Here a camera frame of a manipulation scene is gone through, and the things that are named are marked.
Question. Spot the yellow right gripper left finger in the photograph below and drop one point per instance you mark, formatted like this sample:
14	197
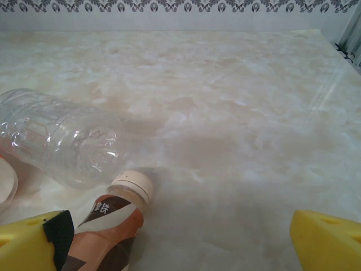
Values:
22	248

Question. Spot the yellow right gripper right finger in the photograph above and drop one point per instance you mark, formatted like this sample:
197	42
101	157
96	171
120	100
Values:
324	245

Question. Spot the black corner bracket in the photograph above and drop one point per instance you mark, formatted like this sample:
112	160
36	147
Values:
345	52

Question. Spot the aluminium frame post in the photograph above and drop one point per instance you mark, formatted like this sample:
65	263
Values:
352	22

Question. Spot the brown label bottle beige cap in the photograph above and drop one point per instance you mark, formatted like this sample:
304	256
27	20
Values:
112	226

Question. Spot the clear unlabelled plastic bottle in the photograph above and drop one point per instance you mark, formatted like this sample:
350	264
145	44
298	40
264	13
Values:
56	135

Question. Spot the orange label bottle yellow cap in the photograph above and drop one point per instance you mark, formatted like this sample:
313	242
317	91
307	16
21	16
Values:
7	180

